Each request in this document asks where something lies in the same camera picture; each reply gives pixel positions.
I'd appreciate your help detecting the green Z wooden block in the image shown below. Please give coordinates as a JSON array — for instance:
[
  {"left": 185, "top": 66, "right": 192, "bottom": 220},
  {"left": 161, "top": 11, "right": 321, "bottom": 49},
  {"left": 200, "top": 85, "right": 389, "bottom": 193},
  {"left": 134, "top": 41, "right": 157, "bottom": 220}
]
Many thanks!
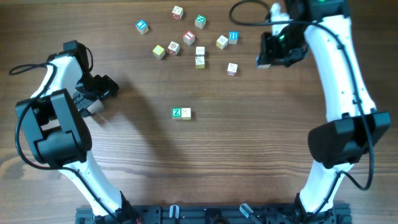
[{"left": 172, "top": 108, "right": 182, "bottom": 119}]

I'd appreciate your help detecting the yellow edged plain block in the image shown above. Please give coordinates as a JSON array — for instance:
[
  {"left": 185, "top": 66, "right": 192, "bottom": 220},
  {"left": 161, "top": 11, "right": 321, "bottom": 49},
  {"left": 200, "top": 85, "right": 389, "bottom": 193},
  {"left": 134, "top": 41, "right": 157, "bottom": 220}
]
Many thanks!
[{"left": 181, "top": 108, "right": 192, "bottom": 119}]

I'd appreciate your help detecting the blue edged K block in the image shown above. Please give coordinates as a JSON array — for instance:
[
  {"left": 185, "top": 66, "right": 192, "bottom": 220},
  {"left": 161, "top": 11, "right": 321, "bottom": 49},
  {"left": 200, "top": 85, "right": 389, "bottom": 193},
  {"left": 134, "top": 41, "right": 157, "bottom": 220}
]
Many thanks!
[{"left": 257, "top": 64, "right": 271, "bottom": 69}]

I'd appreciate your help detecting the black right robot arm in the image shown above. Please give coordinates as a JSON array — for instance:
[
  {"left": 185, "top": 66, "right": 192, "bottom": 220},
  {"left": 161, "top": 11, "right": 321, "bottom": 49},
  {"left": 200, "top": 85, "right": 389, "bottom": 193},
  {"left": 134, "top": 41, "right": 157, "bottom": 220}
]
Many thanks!
[{"left": 257, "top": 1, "right": 391, "bottom": 223}]

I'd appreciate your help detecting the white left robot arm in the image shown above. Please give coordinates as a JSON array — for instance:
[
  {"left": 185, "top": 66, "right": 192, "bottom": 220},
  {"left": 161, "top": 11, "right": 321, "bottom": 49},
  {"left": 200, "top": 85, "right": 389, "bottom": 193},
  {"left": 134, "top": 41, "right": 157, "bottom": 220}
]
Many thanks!
[{"left": 9, "top": 40, "right": 139, "bottom": 223}]

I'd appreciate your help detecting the blue H wooden block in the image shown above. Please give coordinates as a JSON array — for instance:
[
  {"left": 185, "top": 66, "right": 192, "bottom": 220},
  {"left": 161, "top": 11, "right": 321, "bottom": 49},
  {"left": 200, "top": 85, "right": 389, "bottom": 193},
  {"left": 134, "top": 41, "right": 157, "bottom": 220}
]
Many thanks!
[{"left": 228, "top": 31, "right": 239, "bottom": 44}]

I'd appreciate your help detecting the red edged white block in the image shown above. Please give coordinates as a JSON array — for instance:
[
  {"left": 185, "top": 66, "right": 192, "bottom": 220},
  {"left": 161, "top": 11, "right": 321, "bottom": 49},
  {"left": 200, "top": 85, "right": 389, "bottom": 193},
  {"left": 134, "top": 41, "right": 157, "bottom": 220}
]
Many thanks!
[{"left": 227, "top": 63, "right": 238, "bottom": 77}]

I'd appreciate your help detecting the yellow edged picture block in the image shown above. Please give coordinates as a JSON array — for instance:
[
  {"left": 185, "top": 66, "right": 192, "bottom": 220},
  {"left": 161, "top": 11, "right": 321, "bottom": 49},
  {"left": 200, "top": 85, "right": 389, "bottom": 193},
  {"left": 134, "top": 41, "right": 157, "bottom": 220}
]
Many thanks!
[{"left": 216, "top": 35, "right": 229, "bottom": 50}]

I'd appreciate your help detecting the yellow top wooden block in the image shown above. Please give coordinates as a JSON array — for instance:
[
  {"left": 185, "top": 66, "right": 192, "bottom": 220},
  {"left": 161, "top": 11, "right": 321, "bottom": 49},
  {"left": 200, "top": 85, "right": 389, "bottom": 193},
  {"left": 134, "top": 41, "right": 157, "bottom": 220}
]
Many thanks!
[{"left": 152, "top": 45, "right": 165, "bottom": 60}]

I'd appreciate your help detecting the blue letter wooden block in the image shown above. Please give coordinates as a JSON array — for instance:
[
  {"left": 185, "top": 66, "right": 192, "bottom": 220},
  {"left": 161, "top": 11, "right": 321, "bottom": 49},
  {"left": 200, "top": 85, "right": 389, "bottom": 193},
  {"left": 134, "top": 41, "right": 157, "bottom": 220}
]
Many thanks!
[{"left": 136, "top": 20, "right": 149, "bottom": 34}]

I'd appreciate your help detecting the plain white wooden block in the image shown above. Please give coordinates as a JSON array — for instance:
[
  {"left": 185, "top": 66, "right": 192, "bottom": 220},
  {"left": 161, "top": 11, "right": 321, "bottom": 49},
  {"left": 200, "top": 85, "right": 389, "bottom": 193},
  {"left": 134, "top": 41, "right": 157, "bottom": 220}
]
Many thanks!
[{"left": 195, "top": 46, "right": 205, "bottom": 57}]

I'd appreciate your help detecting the yellow edged K block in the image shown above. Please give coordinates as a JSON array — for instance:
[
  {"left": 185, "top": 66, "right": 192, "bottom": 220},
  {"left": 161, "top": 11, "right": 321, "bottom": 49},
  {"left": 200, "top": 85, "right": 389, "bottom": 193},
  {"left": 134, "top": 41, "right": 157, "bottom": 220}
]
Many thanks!
[{"left": 195, "top": 56, "right": 205, "bottom": 69}]

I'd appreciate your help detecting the red edged picture block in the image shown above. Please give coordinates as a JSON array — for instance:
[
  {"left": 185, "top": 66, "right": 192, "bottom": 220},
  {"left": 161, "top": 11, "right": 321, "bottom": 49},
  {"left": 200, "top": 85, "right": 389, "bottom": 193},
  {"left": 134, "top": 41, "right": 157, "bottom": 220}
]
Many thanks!
[{"left": 167, "top": 41, "right": 180, "bottom": 55}]

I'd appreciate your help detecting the green N wooden block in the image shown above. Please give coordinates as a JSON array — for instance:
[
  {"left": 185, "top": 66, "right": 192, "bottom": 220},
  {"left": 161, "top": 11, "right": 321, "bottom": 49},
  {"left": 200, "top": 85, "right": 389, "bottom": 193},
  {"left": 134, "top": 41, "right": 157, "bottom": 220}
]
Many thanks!
[{"left": 195, "top": 14, "right": 206, "bottom": 29}]

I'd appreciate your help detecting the red I wooden block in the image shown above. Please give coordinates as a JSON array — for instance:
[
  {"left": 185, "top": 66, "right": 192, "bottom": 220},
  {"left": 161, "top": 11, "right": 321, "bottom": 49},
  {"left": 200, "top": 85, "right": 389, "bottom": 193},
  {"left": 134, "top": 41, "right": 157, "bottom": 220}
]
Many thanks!
[{"left": 183, "top": 30, "right": 195, "bottom": 45}]

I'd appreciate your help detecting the red X wooden block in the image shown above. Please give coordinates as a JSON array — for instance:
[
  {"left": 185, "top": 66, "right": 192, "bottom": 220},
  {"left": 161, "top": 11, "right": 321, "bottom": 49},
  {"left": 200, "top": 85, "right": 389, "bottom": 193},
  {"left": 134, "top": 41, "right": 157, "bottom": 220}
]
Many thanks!
[{"left": 172, "top": 6, "right": 183, "bottom": 20}]

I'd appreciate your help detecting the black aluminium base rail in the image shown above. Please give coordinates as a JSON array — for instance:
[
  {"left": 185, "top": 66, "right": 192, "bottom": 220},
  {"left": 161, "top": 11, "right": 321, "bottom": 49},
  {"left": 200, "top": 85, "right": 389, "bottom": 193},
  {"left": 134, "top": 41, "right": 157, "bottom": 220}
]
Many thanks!
[{"left": 75, "top": 203, "right": 353, "bottom": 224}]

